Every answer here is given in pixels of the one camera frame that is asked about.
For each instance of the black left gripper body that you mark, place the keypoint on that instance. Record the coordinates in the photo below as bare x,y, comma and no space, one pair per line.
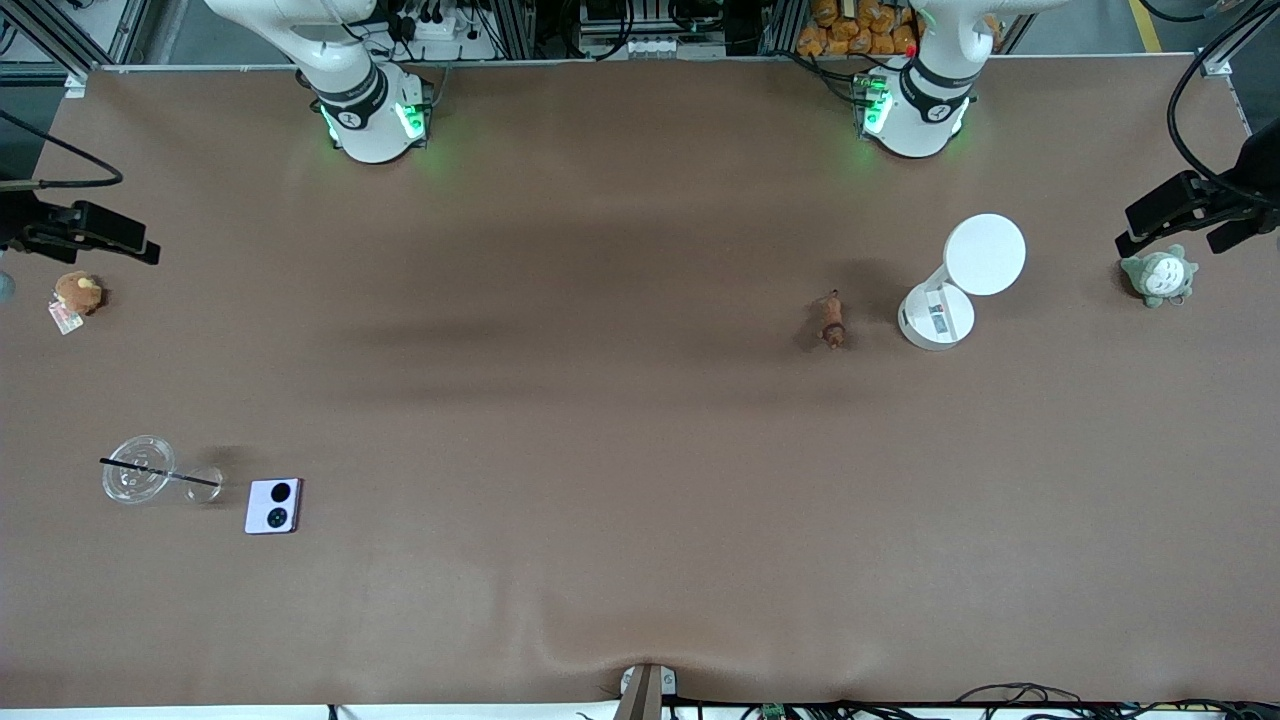
1262,171

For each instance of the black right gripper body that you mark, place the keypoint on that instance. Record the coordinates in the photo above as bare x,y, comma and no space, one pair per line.
16,218

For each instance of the lavender flip phone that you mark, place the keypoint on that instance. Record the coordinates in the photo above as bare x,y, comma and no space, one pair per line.
272,506

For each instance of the brown lion statue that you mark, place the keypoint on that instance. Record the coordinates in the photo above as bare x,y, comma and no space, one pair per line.
833,322

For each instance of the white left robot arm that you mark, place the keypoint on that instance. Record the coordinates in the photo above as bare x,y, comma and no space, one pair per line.
915,115

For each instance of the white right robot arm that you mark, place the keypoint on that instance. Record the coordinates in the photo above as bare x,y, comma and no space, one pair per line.
360,110

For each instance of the grey totoro plush toy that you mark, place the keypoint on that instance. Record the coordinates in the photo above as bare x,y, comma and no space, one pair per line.
1160,278

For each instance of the brown plush toy with tag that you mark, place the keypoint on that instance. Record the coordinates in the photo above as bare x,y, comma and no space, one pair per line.
78,292

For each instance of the clear plastic cup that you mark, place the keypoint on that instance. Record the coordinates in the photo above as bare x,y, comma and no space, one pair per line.
138,470

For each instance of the black drinking straw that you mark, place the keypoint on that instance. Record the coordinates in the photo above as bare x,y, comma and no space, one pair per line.
160,473

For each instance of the white cylinder device with disc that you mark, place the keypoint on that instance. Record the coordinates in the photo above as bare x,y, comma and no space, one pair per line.
937,318

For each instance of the orange toys pile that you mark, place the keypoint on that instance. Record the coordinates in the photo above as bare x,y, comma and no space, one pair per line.
855,30

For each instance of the white power strip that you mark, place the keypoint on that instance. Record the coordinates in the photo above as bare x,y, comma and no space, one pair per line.
440,27

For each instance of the white socket bar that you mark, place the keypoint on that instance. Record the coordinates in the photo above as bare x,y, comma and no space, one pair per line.
655,47

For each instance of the brown table mat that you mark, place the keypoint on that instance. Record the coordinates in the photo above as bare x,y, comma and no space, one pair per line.
640,600

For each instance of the aluminium corner frame post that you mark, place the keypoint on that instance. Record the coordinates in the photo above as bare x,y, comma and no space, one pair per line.
1235,35

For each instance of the white corner bracket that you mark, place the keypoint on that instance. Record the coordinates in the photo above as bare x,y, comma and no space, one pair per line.
76,86

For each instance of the aluminium frame beams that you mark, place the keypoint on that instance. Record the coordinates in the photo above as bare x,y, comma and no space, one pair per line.
70,30

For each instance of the metal bracket with brown post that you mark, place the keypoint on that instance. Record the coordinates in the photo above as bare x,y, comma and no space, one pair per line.
645,692

